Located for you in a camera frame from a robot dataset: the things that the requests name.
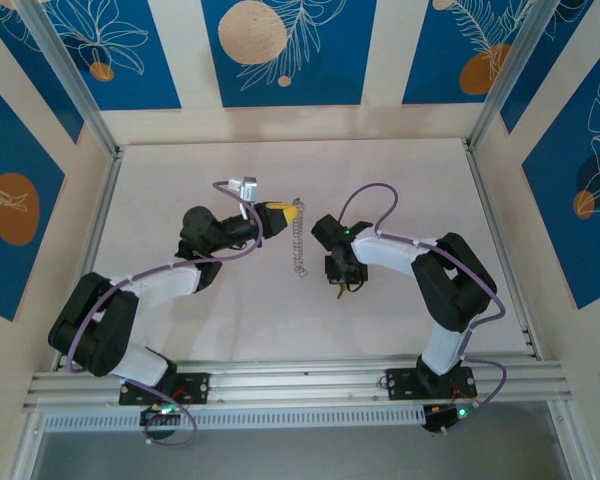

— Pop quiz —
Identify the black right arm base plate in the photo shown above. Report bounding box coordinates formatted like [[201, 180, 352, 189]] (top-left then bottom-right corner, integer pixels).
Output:
[[385, 366, 477, 401]]

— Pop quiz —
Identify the aluminium frame post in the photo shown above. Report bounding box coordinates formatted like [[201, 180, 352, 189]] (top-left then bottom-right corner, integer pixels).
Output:
[[467, 0, 554, 151], [17, 0, 124, 159]]

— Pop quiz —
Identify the aluminium left frame post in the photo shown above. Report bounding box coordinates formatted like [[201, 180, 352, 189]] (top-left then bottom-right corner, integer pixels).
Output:
[[17, 0, 124, 159]]

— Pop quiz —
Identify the aluminium right side rail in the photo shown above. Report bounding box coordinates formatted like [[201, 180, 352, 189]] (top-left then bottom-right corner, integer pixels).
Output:
[[462, 139, 544, 359]]

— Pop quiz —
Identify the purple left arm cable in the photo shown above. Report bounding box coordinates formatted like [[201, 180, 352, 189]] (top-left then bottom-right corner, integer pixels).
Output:
[[65, 180, 266, 447]]

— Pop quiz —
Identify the left controller board green light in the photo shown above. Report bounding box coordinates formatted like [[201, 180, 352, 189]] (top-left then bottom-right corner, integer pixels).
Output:
[[139, 405, 181, 426]]

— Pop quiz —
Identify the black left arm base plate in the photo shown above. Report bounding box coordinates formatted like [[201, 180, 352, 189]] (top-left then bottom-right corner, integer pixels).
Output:
[[118, 372, 211, 406]]

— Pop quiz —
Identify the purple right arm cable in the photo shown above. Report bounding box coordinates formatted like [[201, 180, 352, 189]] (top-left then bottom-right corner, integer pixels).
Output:
[[339, 182, 508, 435]]

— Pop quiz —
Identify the aluminium right frame post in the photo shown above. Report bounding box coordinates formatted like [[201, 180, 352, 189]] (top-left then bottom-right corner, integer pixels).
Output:
[[467, 0, 554, 151]]

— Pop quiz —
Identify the metal keyring chain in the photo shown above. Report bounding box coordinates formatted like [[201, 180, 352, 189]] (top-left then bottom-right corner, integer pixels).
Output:
[[289, 197, 311, 278]]

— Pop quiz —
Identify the aluminium left side rail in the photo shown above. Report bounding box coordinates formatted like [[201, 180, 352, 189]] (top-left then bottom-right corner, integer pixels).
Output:
[[54, 144, 126, 371]]

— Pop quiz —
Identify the long aluminium base rail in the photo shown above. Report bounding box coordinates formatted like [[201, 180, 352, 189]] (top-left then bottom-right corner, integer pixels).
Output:
[[22, 352, 574, 414]]

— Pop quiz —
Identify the right controller board green light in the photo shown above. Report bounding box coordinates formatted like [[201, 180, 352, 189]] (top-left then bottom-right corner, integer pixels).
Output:
[[422, 403, 474, 434]]

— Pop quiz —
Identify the slotted grey cable duct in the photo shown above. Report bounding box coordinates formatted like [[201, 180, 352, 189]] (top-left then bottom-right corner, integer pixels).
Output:
[[43, 409, 426, 434]]

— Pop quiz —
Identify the controller board green light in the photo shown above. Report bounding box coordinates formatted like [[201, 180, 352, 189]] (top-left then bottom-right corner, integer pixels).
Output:
[[139, 405, 181, 426], [422, 403, 474, 434]]

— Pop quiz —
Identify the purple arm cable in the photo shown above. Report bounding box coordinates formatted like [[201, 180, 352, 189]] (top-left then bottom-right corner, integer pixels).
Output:
[[65, 180, 266, 447], [339, 182, 508, 435]]

